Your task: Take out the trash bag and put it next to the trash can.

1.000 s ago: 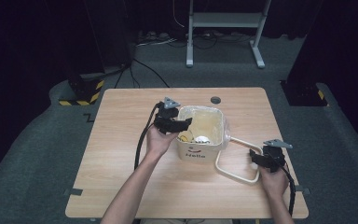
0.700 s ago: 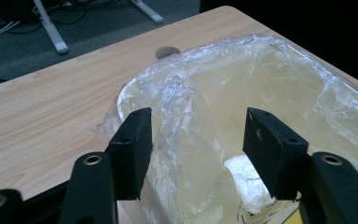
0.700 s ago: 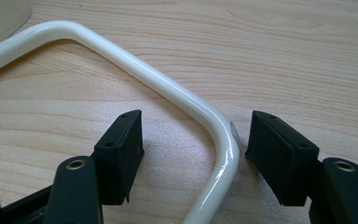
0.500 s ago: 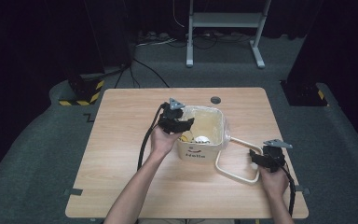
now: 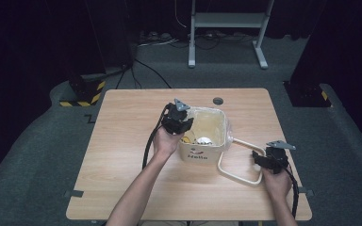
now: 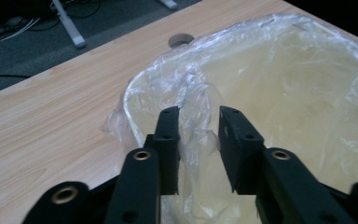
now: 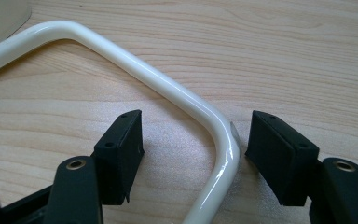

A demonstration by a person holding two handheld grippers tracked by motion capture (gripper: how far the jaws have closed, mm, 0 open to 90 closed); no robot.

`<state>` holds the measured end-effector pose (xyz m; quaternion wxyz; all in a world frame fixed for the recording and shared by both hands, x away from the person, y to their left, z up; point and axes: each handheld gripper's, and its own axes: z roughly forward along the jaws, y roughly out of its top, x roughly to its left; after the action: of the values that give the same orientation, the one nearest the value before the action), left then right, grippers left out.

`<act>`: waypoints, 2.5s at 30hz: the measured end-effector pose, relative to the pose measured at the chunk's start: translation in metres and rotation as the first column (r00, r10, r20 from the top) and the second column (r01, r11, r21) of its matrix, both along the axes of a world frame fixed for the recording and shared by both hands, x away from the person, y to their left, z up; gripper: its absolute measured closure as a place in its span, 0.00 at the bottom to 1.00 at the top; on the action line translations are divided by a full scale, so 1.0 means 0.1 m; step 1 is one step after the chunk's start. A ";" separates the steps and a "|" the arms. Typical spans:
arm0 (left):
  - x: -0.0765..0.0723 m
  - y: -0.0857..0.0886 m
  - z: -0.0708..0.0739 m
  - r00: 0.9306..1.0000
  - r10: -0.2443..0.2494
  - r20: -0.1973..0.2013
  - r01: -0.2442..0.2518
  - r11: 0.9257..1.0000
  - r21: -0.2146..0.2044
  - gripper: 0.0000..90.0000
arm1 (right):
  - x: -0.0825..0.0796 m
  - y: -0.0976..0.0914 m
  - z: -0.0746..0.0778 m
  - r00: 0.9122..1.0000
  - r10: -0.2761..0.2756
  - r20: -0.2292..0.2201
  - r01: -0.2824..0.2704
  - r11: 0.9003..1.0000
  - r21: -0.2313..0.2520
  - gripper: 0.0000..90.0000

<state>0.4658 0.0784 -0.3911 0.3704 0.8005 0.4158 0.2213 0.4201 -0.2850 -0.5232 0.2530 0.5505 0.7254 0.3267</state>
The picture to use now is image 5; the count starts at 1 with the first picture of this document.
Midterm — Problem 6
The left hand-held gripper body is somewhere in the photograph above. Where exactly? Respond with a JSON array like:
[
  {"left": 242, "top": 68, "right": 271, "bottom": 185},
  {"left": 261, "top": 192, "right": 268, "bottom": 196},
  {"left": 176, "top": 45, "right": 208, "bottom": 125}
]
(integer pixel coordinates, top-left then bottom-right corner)
[{"left": 161, "top": 98, "right": 191, "bottom": 137}]

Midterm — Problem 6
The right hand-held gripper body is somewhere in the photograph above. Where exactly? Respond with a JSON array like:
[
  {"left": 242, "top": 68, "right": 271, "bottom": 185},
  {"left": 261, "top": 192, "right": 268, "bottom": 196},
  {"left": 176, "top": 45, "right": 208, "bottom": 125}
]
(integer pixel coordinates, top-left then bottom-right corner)
[{"left": 265, "top": 139, "right": 297, "bottom": 175}]

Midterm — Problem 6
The clear plastic bag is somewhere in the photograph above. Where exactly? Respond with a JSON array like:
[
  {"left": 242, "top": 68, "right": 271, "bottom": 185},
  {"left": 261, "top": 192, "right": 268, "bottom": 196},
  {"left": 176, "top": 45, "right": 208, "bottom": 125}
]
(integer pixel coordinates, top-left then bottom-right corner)
[{"left": 182, "top": 106, "right": 236, "bottom": 153}]

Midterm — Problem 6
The cream plastic trash bin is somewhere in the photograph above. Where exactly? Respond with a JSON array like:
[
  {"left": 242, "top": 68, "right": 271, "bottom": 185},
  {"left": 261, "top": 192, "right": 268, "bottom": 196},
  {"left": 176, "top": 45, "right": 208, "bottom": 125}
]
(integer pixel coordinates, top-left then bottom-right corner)
[{"left": 176, "top": 106, "right": 234, "bottom": 167}]

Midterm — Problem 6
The person's left hand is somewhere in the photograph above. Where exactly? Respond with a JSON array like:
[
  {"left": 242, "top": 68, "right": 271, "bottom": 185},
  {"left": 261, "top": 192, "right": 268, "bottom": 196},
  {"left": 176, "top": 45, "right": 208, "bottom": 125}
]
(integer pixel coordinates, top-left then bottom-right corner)
[{"left": 152, "top": 126, "right": 186, "bottom": 162}]

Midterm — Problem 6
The person's right hand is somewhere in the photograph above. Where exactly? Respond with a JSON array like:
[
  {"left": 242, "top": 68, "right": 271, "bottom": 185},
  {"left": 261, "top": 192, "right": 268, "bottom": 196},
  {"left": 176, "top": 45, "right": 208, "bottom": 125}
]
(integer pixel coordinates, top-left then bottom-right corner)
[{"left": 261, "top": 168, "right": 293, "bottom": 202}]

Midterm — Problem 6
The yellow printed wrapper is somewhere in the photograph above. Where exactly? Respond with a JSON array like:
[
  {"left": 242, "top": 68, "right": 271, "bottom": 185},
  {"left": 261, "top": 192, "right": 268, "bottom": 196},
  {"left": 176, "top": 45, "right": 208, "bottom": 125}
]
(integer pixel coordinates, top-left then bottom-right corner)
[{"left": 181, "top": 135, "right": 197, "bottom": 146}]

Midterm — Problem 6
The crumpled white paper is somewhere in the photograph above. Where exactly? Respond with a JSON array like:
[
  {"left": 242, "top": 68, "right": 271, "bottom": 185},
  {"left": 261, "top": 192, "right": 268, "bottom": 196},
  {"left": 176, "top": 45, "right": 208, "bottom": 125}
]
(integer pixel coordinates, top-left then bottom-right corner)
[{"left": 195, "top": 137, "right": 214, "bottom": 147}]

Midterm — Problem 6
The black yellow striped base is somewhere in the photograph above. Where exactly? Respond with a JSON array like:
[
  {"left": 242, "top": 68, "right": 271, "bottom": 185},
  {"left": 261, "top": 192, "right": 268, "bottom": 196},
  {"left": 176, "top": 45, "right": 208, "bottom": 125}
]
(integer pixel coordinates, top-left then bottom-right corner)
[
  {"left": 58, "top": 73, "right": 107, "bottom": 108},
  {"left": 283, "top": 80, "right": 333, "bottom": 109}
]

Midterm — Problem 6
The power strip with plugs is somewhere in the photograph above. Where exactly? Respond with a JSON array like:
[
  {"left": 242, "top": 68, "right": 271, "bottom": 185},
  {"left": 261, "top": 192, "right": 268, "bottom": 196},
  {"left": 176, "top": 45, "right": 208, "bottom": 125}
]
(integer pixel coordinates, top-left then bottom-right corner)
[{"left": 138, "top": 30, "right": 181, "bottom": 49}]

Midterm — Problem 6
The white metal stand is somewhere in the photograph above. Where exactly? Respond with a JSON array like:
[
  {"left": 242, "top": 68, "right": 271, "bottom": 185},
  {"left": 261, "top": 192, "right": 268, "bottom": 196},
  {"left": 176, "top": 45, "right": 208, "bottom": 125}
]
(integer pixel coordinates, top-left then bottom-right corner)
[{"left": 187, "top": 0, "right": 276, "bottom": 71}]

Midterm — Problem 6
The left hand-held gripper cable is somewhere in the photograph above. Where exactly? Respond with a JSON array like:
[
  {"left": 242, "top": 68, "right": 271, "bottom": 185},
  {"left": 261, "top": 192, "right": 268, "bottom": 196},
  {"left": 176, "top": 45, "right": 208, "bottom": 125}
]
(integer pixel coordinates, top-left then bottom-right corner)
[{"left": 141, "top": 104, "right": 171, "bottom": 170}]

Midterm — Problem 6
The hand-held gripper cable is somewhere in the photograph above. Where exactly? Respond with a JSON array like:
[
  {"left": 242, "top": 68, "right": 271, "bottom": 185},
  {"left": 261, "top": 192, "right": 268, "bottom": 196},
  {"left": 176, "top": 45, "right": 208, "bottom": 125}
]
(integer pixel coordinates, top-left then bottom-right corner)
[
  {"left": 282, "top": 166, "right": 301, "bottom": 219},
  {"left": 141, "top": 104, "right": 171, "bottom": 170}
]

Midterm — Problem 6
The right hand-held gripper cable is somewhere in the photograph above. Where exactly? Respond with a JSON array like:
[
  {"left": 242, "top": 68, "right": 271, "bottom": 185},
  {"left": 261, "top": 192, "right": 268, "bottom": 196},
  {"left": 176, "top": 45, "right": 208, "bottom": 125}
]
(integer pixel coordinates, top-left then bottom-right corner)
[{"left": 282, "top": 166, "right": 301, "bottom": 219}]

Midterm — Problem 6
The black floor cable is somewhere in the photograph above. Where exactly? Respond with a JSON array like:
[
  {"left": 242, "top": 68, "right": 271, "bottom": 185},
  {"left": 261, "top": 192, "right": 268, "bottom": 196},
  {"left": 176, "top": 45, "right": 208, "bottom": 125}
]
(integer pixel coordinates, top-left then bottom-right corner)
[{"left": 115, "top": 57, "right": 173, "bottom": 90}]

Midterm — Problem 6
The black cable bundle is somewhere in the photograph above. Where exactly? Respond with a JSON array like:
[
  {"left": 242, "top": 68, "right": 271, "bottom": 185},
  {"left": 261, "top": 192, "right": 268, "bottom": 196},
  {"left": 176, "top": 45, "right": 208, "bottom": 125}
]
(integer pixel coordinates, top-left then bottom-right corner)
[{"left": 169, "top": 31, "right": 256, "bottom": 51}]

